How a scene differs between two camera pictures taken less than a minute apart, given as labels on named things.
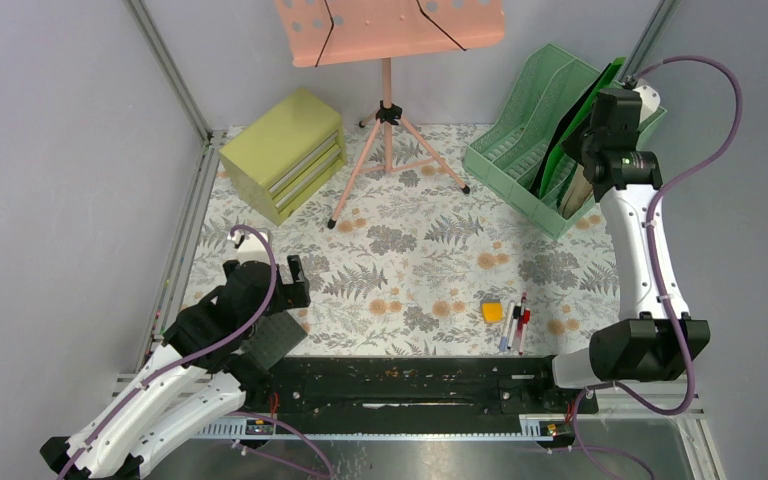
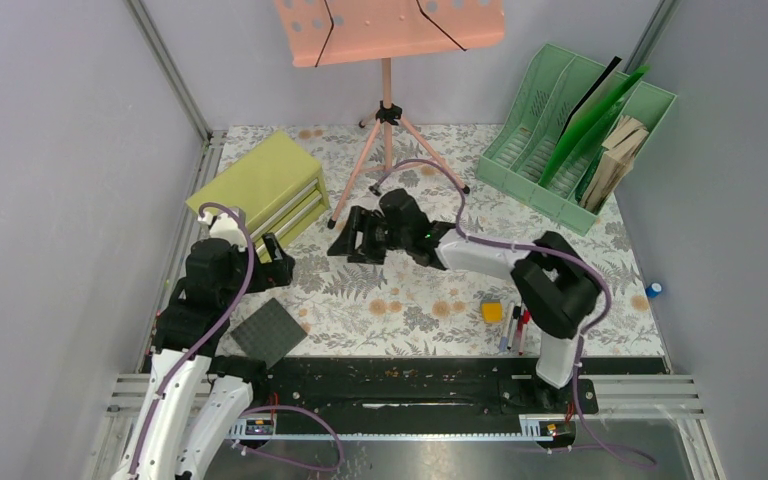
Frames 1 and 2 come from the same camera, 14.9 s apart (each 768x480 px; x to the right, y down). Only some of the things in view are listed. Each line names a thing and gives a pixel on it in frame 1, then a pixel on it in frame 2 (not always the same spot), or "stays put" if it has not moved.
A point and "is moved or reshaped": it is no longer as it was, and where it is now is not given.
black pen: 516,315 stays put
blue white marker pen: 503,341 stays put
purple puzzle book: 576,193 is moved or reshaped
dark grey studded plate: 274,337 stays put
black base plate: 412,389 stays put
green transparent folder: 569,122 is moved or reshaped
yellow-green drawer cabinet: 288,154 is moved or reshaped
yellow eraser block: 492,312 stays put
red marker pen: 526,320 stays put
